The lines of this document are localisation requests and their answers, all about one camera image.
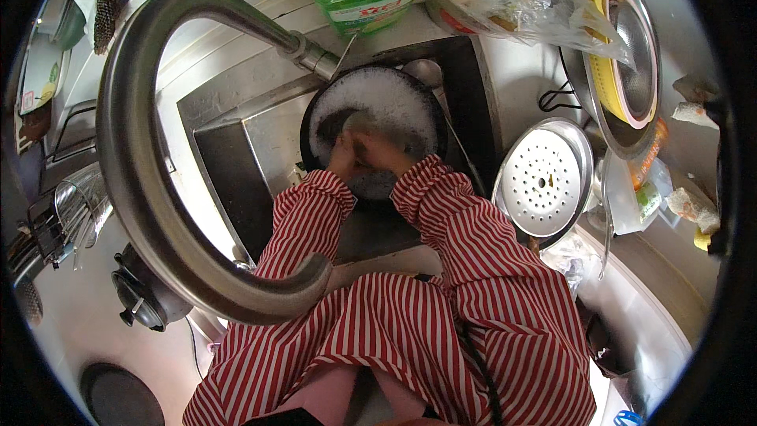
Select pink plastic colander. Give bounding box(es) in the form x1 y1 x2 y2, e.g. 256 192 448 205
602 0 661 130

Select steel wire utensil holder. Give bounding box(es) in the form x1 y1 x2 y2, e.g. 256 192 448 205
53 162 114 271

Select crumpled clear plastic bag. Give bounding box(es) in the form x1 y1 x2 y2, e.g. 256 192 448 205
540 232 599 299

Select long steel spoon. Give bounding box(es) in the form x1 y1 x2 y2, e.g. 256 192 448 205
596 148 617 282

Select yellow plastic colander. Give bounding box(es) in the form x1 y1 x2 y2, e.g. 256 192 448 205
588 0 651 126

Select black pan with foam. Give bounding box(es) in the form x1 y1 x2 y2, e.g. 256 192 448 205
299 64 449 202

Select white patterned rag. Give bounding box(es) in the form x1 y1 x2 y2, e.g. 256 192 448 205
667 186 721 235

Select steel ladle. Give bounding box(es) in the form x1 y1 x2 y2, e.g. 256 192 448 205
402 58 446 91

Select large steel basin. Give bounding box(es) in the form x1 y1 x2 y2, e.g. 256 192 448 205
567 0 664 161

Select curved steel faucet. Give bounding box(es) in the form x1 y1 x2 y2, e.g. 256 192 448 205
96 0 342 327

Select orange snack packet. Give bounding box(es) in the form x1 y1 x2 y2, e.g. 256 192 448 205
627 117 669 191

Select steel mesh strainer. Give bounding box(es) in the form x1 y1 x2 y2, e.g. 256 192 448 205
609 0 655 120

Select clear plastic bag of vegetables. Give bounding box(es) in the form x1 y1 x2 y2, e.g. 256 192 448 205
425 0 637 67

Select white plastic bag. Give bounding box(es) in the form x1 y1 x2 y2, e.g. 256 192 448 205
602 153 675 236

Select black electric cooker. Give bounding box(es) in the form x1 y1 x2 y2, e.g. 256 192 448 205
110 242 194 333

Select person's left hand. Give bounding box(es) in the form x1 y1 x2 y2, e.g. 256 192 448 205
326 130 365 182

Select perforated steel steamer plate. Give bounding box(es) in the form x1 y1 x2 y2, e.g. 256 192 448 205
491 116 595 250

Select person's body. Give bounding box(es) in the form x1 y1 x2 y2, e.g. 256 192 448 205
182 231 598 426

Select steel sink basin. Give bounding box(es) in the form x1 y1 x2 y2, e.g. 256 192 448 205
176 35 505 263

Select person's right hand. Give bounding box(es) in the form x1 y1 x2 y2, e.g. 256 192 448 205
354 133 423 181

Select person's legs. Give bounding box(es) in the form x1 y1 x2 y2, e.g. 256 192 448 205
260 364 433 426

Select black wire stand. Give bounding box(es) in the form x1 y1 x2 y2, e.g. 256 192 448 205
537 46 584 114

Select black round lid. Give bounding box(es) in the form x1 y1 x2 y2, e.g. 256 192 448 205
79 361 167 426

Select brown scouring brush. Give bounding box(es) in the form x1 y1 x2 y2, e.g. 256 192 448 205
93 0 120 56

